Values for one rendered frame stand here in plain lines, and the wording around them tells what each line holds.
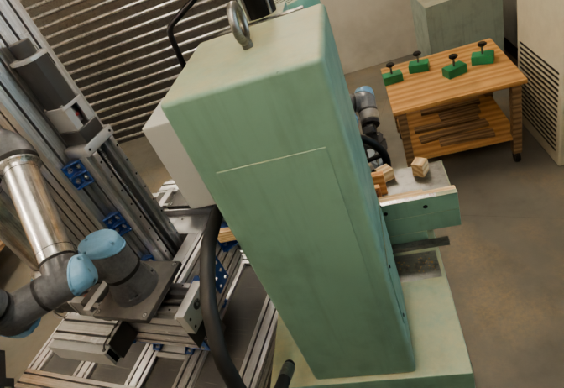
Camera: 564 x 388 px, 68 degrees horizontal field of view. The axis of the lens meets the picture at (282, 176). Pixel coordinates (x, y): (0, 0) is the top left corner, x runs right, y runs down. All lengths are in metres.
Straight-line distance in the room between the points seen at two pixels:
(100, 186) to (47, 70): 0.39
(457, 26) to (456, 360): 2.50
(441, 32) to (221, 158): 2.69
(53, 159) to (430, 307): 1.13
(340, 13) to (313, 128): 3.46
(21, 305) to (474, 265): 1.81
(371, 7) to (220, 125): 3.51
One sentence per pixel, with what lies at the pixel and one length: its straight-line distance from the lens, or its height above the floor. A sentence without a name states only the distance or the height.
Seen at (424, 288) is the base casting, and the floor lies 0.80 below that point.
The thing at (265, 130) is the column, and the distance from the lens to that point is 0.55.
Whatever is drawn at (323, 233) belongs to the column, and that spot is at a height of 1.25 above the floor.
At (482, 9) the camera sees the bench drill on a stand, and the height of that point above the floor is 0.57.
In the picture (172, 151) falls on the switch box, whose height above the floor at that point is 1.43.
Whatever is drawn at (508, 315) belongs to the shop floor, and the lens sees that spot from 2.03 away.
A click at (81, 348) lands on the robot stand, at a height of 0.73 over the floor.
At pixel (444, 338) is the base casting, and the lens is 1.04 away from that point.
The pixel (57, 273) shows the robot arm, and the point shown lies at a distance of 0.99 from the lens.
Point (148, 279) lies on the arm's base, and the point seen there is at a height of 0.86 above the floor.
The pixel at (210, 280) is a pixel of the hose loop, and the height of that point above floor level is 1.27.
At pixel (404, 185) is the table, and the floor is 0.90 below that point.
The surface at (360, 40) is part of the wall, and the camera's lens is 4.07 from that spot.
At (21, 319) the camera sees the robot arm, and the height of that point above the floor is 1.18.
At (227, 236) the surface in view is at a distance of 1.26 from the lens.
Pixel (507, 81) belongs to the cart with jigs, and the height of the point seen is 0.53.
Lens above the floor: 1.70
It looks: 34 degrees down
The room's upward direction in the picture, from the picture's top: 23 degrees counter-clockwise
